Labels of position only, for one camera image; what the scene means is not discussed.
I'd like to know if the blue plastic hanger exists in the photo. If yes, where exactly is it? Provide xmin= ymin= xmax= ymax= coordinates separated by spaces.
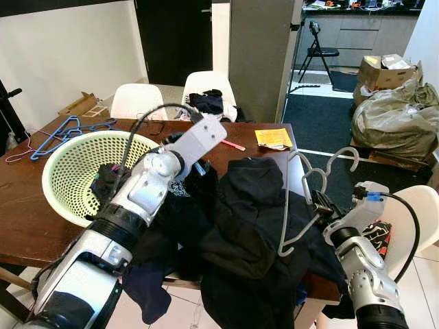
xmin=31 ymin=117 xmax=83 ymax=162
xmin=69 ymin=118 xmax=117 ymax=134

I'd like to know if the red black patterned cloth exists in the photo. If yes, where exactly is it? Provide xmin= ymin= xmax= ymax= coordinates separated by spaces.
xmin=360 ymin=219 xmax=393 ymax=260

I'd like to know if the black folding chair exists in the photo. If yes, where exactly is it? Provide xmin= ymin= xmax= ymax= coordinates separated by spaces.
xmin=296 ymin=21 xmax=340 ymax=86

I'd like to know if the pink pen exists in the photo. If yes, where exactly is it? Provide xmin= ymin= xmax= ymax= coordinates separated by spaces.
xmin=221 ymin=139 xmax=246 ymax=151

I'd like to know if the cardboard box with papers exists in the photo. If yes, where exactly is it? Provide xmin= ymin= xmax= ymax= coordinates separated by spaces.
xmin=355 ymin=53 xmax=423 ymax=93

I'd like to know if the black t-shirt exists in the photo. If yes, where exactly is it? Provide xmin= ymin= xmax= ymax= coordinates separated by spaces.
xmin=199 ymin=156 xmax=351 ymax=329

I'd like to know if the yellow paper packet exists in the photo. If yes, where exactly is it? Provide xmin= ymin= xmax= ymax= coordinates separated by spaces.
xmin=254 ymin=127 xmax=294 ymax=150

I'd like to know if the black doorway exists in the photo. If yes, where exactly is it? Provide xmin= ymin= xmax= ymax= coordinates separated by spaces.
xmin=134 ymin=0 xmax=213 ymax=86

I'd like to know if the dark grey hanger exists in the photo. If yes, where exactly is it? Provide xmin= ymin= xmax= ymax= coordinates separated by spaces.
xmin=278 ymin=146 xmax=361 ymax=258

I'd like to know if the navy blue garment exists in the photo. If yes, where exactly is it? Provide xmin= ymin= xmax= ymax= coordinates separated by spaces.
xmin=123 ymin=264 xmax=172 ymax=325

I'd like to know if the grey kitchen cabinet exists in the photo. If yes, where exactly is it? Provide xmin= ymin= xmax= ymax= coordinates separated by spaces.
xmin=295 ymin=0 xmax=420 ymax=66

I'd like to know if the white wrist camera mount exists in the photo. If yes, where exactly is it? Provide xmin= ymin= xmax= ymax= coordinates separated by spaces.
xmin=350 ymin=182 xmax=390 ymax=230
xmin=175 ymin=115 xmax=228 ymax=164

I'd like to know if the purple thin hanger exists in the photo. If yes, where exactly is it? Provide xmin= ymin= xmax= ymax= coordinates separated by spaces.
xmin=5 ymin=134 xmax=52 ymax=165

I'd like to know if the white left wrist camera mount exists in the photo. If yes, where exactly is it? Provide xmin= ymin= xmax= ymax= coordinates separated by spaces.
xmin=175 ymin=115 xmax=228 ymax=164

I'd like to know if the black and pink cloth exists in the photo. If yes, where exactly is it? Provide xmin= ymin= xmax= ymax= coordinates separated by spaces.
xmin=93 ymin=164 xmax=124 ymax=206

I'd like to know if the olive plastic bag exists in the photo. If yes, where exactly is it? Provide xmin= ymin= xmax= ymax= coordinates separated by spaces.
xmin=351 ymin=79 xmax=439 ymax=165

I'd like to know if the light green laundry basket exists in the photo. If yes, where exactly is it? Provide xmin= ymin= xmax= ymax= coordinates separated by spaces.
xmin=41 ymin=130 xmax=162 ymax=227

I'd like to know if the dark wooden table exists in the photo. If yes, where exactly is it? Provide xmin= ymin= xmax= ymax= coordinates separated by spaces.
xmin=0 ymin=113 xmax=357 ymax=302

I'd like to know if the white plastic chair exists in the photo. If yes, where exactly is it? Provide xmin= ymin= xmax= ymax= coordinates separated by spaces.
xmin=180 ymin=71 xmax=239 ymax=124
xmin=110 ymin=84 xmax=167 ymax=121
xmin=370 ymin=185 xmax=439 ymax=275

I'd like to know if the black folded garment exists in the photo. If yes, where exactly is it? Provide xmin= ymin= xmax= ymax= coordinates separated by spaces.
xmin=187 ymin=89 xmax=227 ymax=116

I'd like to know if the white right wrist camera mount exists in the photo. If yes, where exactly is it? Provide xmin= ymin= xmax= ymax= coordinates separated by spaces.
xmin=350 ymin=182 xmax=390 ymax=230

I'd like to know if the dark blue carpet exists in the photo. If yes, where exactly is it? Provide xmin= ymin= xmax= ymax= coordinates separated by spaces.
xmin=281 ymin=69 xmax=439 ymax=193

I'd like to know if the black metal stand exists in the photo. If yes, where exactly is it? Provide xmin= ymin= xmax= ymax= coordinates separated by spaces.
xmin=0 ymin=79 xmax=28 ymax=138

